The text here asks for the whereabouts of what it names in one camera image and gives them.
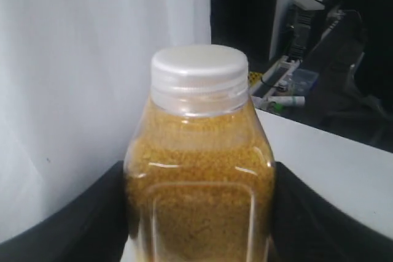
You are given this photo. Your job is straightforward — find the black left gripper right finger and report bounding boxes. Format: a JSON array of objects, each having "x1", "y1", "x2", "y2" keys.
[{"x1": 271, "y1": 162, "x2": 392, "y2": 261}]

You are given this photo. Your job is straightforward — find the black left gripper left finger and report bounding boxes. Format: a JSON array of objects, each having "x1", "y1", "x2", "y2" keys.
[{"x1": 1, "y1": 161, "x2": 128, "y2": 261}]

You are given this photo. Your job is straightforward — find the yellow millet bottle white cap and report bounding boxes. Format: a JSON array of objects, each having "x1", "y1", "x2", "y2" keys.
[{"x1": 123, "y1": 45, "x2": 276, "y2": 261}]

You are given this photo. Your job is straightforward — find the white tube on floor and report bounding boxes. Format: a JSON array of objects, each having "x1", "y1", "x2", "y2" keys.
[{"x1": 267, "y1": 96, "x2": 305, "y2": 110}]

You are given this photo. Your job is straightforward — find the black office chair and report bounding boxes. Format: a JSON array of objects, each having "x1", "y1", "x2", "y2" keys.
[{"x1": 297, "y1": 10, "x2": 392, "y2": 145}]

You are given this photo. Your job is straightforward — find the small bottle on floor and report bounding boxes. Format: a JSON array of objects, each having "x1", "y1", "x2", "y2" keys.
[{"x1": 275, "y1": 80, "x2": 290, "y2": 96}]

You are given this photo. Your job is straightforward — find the clear plastic storage box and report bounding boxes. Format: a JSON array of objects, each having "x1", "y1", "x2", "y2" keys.
[{"x1": 289, "y1": 69, "x2": 319, "y2": 96}]

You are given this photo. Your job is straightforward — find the yellow tactile floor mat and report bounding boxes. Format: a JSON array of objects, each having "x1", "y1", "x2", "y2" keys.
[{"x1": 248, "y1": 72, "x2": 263, "y2": 87}]

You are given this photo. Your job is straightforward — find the dark computer tower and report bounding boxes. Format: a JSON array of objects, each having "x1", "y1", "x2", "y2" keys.
[{"x1": 287, "y1": 0, "x2": 330, "y2": 60}]

